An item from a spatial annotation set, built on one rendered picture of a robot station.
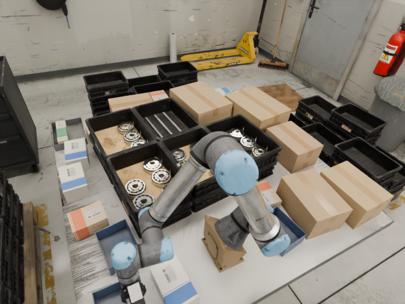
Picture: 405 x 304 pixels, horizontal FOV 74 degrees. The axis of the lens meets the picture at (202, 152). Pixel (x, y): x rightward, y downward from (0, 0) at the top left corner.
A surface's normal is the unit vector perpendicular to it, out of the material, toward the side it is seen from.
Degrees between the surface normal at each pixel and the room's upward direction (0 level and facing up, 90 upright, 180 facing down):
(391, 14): 90
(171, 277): 0
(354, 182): 0
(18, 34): 90
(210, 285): 0
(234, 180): 75
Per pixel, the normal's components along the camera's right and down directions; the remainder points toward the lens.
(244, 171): 0.26, 0.43
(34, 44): 0.46, 0.61
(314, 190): 0.06, -0.75
